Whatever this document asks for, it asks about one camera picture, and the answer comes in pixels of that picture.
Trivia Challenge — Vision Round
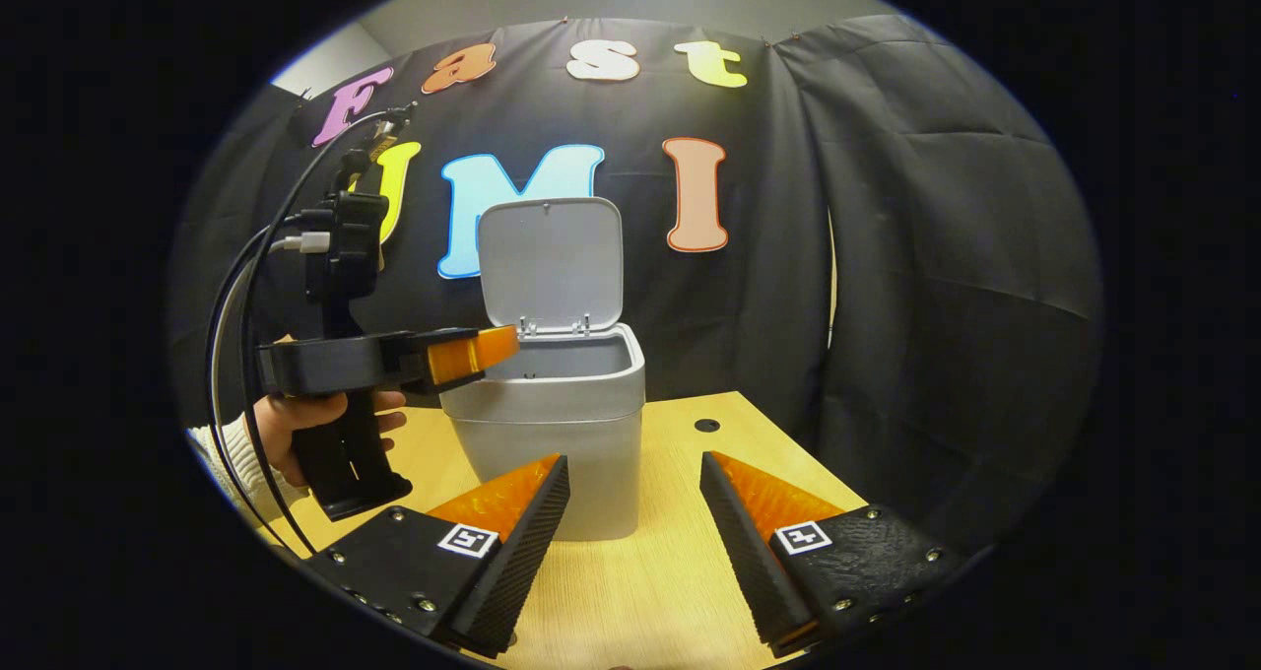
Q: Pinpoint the wooden desktop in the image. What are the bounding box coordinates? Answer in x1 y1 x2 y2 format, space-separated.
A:
261 391 868 670

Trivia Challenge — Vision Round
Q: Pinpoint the white desktop garbage bin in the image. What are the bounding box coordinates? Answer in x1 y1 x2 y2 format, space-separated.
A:
440 197 646 543

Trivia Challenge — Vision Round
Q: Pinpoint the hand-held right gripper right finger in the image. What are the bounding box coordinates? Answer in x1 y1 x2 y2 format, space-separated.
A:
699 450 971 658

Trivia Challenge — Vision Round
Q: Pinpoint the black cable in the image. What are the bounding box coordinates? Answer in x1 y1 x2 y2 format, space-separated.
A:
236 108 395 558
204 212 336 435

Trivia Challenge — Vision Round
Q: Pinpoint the black backdrop cloth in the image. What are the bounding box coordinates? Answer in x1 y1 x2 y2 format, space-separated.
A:
167 15 1104 553

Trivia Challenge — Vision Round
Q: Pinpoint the white cable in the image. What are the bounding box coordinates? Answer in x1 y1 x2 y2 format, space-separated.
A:
212 234 332 425

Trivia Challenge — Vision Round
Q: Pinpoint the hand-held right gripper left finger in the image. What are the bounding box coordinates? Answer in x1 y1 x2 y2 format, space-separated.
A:
313 453 572 659

